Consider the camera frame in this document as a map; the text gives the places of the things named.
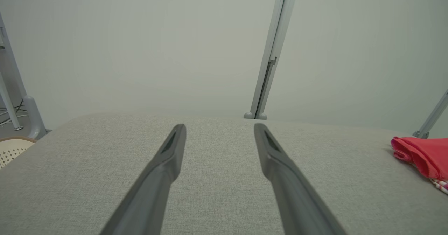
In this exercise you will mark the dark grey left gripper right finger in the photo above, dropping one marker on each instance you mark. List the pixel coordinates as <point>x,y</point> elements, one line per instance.
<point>294,200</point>

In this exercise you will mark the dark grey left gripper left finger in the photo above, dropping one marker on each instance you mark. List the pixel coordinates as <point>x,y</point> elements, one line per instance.
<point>150,193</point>

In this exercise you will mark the red and white striped garment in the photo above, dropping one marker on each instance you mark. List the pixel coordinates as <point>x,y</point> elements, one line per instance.
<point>427,154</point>

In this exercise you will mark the beige perforated laundry basket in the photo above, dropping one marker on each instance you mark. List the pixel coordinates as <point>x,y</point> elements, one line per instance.
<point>12,151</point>

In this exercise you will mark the thin grey metal leg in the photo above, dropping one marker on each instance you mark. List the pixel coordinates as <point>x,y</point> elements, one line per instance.
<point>8,105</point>

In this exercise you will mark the grey partition post with foot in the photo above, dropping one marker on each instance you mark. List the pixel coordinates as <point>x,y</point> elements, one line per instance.
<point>35,119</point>

